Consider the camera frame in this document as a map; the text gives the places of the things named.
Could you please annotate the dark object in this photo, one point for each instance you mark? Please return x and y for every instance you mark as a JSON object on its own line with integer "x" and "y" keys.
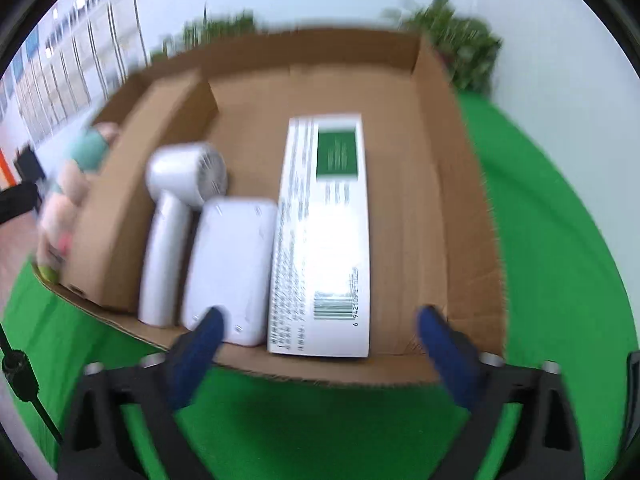
{"x": 17, "y": 202}
{"x": 30, "y": 165}

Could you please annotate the green potted plant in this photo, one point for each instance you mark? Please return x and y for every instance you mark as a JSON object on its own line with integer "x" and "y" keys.
{"x": 460, "y": 45}
{"x": 215, "y": 27}

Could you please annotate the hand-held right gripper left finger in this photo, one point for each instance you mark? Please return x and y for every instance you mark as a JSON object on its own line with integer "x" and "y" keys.
{"x": 195, "y": 355}

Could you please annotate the white carton with green label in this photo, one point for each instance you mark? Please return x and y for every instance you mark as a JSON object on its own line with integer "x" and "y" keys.
{"x": 325, "y": 240}

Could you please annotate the glass partition window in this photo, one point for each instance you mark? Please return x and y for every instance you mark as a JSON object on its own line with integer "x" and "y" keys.
{"x": 75, "y": 60}

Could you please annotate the brown cardboard box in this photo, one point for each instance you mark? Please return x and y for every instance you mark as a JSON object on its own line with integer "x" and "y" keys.
{"x": 540, "y": 260}
{"x": 410, "y": 185}

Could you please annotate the white rectangular device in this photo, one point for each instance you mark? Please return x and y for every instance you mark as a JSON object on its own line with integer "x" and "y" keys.
{"x": 230, "y": 260}

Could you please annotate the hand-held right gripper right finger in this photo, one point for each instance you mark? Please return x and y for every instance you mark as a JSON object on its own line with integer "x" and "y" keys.
{"x": 447, "y": 355}

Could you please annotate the pink pig plush toy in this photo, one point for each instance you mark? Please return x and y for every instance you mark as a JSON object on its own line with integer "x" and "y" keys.
{"x": 65, "y": 195}

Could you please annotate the white hand-held fan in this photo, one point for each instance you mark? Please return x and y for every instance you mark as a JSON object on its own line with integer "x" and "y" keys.
{"x": 165, "y": 240}

